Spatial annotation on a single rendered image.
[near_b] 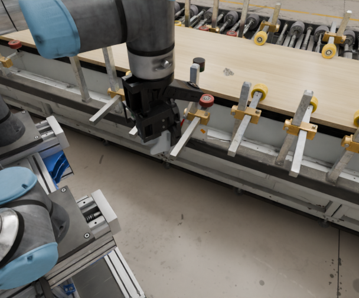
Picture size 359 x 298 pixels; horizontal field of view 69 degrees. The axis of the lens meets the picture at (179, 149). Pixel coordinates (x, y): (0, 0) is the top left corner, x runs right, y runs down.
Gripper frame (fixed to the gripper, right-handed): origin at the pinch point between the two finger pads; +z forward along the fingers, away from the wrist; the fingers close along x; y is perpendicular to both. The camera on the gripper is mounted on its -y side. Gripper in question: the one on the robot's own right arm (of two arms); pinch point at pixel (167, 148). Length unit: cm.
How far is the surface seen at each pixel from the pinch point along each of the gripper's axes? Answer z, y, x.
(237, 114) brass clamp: 37, -59, -29
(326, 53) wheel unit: 38, -152, -40
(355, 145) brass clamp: 36, -83, 16
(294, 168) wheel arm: 36, -52, 9
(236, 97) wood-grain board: 42, -73, -43
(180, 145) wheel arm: 46, -30, -35
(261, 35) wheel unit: 35, -131, -78
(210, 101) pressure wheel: 41, -59, -48
